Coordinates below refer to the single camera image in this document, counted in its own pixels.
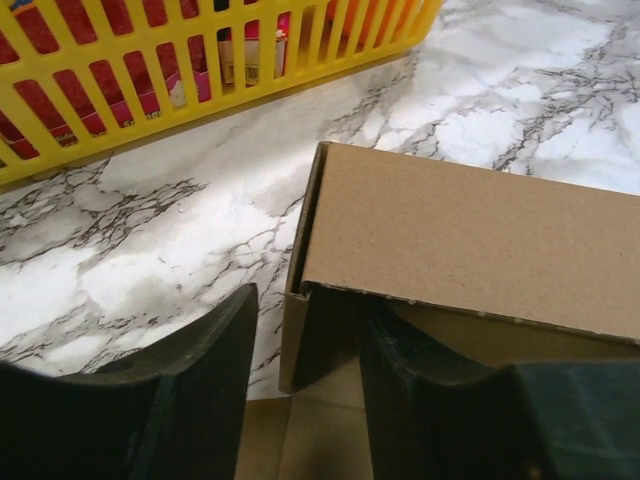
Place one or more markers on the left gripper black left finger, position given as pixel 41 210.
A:
pixel 171 410

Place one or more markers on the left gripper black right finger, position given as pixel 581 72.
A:
pixel 433 413

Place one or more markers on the brown cardboard box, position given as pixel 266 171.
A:
pixel 500 268

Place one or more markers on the yellow plastic shopping basket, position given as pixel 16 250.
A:
pixel 80 78

